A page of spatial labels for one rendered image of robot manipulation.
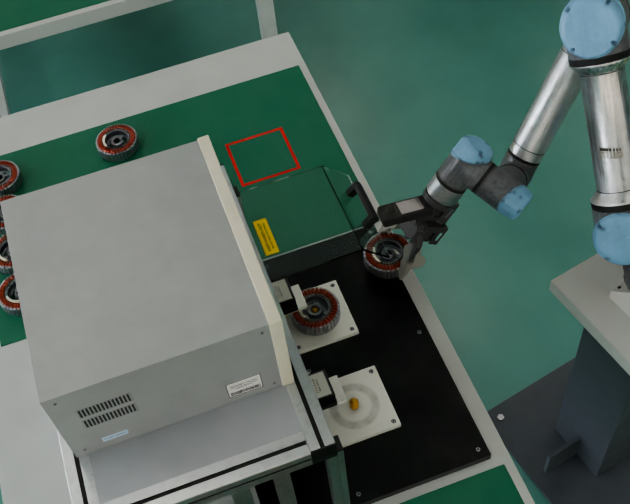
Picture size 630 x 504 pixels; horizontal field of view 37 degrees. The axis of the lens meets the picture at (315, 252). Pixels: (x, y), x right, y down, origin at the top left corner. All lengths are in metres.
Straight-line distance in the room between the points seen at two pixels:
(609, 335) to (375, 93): 1.80
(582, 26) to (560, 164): 1.66
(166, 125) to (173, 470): 1.23
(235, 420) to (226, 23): 2.65
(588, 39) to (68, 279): 1.03
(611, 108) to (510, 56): 1.97
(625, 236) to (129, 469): 1.03
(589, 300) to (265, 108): 1.01
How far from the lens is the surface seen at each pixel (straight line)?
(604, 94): 1.88
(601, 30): 1.83
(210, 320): 1.49
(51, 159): 2.61
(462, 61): 3.80
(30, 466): 2.12
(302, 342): 2.08
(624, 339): 2.16
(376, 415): 1.98
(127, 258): 1.60
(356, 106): 3.63
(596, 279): 2.24
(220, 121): 2.58
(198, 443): 1.62
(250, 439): 1.61
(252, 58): 2.74
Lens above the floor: 2.56
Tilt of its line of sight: 53 degrees down
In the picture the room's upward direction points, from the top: 8 degrees counter-clockwise
